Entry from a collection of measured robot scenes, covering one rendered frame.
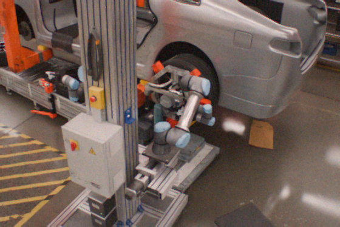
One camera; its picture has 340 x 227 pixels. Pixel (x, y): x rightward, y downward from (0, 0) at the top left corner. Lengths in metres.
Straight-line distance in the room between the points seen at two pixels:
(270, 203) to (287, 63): 1.39
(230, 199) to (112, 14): 2.22
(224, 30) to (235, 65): 0.33
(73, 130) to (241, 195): 1.95
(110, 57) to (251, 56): 1.45
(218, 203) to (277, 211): 0.58
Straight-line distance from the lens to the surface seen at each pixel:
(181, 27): 3.24
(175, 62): 3.18
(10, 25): 4.63
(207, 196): 3.38
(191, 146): 3.60
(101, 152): 2.04
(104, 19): 1.87
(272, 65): 2.96
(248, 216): 2.81
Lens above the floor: 2.42
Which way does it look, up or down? 31 degrees down
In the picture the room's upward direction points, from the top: 2 degrees clockwise
